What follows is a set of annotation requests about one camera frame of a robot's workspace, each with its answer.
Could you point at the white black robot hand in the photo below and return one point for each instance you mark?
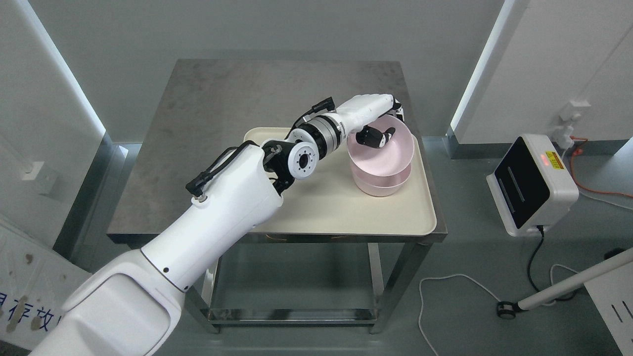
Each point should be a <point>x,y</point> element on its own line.
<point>361,110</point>

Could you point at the pink bowl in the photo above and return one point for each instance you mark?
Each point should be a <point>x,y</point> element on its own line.
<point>389,160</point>
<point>379,186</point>

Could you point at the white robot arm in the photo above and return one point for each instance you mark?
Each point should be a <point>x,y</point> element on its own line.
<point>132,304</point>

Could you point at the beige plastic tray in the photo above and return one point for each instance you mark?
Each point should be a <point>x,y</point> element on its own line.
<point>329,202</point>

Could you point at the steel table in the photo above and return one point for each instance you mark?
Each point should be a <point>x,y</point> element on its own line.
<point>211,103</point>

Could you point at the white black box device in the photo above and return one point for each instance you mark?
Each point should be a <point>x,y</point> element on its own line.
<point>531,187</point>

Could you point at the white stand leg with wheel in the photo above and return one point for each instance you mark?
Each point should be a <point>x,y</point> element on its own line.
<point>508,310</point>

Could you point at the white sign board blue text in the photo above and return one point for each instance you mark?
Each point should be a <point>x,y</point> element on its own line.
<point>34,283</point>

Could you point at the white wall socket plug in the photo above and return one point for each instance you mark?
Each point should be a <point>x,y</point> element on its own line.
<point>571,113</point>

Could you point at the white wall switch box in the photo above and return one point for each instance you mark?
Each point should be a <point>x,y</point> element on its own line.
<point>41,178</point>

